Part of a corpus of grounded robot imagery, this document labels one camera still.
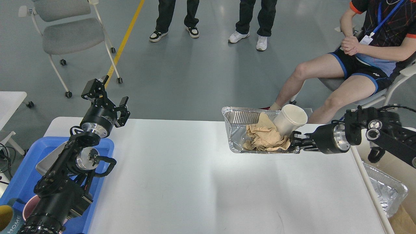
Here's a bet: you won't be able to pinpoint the brown paper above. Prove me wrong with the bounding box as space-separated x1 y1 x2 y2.
243 112 290 152

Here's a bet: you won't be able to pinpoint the aluminium foil tray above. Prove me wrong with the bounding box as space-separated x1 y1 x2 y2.
221 107 300 154

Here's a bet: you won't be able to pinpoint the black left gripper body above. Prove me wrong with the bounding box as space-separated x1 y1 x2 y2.
80 105 117 138

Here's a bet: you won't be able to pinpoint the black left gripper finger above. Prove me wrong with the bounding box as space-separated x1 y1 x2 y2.
114 96 130 128
81 75 111 108

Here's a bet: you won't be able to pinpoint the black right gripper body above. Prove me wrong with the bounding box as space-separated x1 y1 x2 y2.
314 123 351 154

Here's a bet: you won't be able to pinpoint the white side table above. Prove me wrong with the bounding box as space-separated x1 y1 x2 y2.
0 91 34 156

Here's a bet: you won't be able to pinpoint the standing person black-white sneakers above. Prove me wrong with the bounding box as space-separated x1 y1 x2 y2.
149 0 200 43

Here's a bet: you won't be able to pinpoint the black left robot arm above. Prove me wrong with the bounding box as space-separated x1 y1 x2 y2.
18 75 130 234

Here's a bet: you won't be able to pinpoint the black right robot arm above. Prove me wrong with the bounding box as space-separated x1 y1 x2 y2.
288 105 416 167

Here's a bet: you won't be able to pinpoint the pink ribbed mug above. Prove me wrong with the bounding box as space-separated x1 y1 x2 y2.
22 194 69 228

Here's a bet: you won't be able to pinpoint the white paper cup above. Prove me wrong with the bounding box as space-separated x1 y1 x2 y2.
272 104 308 136

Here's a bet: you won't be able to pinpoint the grey rolling chair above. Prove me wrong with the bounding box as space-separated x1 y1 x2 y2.
18 0 117 98

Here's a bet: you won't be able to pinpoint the seated person in shorts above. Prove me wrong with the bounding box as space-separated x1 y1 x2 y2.
266 0 416 124

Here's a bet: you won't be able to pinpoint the blue plastic tray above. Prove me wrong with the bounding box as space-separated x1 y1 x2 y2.
0 136 104 234

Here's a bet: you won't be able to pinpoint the white chair under person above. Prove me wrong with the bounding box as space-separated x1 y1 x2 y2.
319 58 416 108

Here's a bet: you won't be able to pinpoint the standing person white sneakers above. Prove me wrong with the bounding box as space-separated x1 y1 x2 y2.
228 0 278 52

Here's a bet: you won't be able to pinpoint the dark blue home mug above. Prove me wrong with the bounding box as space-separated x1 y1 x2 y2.
0 198 28 234

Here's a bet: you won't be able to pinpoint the foil tray in bin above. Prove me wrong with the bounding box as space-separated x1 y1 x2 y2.
362 162 408 218

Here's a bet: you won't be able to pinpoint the small steel tray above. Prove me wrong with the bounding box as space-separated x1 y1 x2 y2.
35 148 63 176

